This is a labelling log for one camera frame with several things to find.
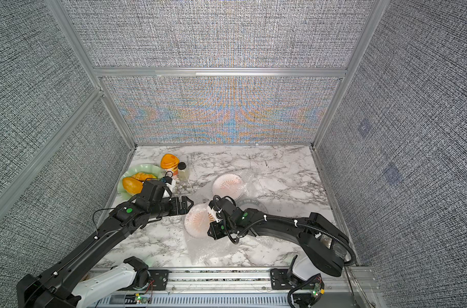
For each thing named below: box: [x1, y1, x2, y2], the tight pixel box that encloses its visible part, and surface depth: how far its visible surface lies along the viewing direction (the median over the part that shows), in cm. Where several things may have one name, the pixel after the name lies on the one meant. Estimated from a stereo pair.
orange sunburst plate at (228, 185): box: [212, 173, 246, 201], surface depth 102 cm
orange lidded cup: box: [160, 153, 181, 177], surface depth 102 cm
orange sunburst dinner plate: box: [184, 202, 215, 239], surface depth 88 cm
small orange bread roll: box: [131, 171, 158, 182], surface depth 98 cm
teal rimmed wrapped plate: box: [236, 197, 269, 214], surface depth 96 cm
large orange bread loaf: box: [122, 177, 144, 196], surface depth 94 cm
